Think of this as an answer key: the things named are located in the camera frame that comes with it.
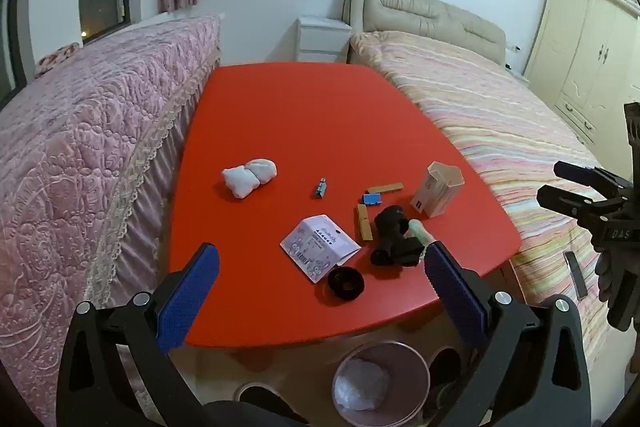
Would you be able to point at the green and white tube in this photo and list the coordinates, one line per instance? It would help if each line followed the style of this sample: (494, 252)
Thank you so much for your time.
(419, 232)

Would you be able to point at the cream wardrobe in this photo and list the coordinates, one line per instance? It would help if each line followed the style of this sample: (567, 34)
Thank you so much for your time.
(585, 57)

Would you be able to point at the pink waste bin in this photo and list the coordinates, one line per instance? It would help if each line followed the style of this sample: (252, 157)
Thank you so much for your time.
(415, 372)

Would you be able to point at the white nightstand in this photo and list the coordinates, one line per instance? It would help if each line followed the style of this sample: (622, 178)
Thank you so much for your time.
(322, 39)

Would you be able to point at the bed with striped cover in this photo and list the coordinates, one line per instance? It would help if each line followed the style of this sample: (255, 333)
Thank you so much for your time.
(490, 117)

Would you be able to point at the person's right hand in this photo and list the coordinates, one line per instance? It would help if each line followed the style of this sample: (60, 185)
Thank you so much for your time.
(606, 277)

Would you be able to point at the red patterned cushion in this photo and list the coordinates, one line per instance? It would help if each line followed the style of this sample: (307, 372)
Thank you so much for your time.
(57, 59)

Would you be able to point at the white printed packet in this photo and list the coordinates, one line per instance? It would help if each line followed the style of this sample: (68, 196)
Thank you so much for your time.
(317, 247)

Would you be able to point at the pink quilted bed cover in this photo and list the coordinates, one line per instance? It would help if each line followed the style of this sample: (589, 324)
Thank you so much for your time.
(80, 167)

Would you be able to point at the white tissue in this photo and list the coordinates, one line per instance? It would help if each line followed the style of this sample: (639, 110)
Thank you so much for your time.
(247, 179)

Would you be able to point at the long wooden block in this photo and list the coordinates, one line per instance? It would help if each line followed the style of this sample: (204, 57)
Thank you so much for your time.
(385, 188)

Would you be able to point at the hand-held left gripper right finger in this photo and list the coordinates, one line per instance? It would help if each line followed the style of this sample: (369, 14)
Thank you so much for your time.
(452, 294)

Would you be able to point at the beige paper box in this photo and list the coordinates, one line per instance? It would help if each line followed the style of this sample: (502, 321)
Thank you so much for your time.
(437, 194)

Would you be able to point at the notched wooden block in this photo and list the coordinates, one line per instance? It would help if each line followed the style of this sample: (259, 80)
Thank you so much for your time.
(365, 223)

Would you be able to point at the black remote control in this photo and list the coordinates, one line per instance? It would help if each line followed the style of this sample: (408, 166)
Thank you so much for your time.
(576, 273)

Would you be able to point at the white plastic bag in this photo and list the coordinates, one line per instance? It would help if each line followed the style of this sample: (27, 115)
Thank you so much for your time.
(361, 384)

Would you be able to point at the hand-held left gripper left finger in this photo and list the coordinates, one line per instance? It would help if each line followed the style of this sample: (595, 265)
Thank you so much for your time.
(192, 297)

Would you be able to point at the person's left leg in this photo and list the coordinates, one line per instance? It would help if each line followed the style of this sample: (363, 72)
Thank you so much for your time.
(250, 414)

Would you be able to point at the small blue block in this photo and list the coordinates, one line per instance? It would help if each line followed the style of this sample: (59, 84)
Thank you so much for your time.
(371, 199)

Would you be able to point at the beige padded headboard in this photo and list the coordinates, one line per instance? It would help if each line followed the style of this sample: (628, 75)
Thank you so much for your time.
(425, 14)

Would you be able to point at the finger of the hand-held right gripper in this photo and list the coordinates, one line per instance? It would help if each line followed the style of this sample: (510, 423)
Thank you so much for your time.
(585, 177)
(575, 206)

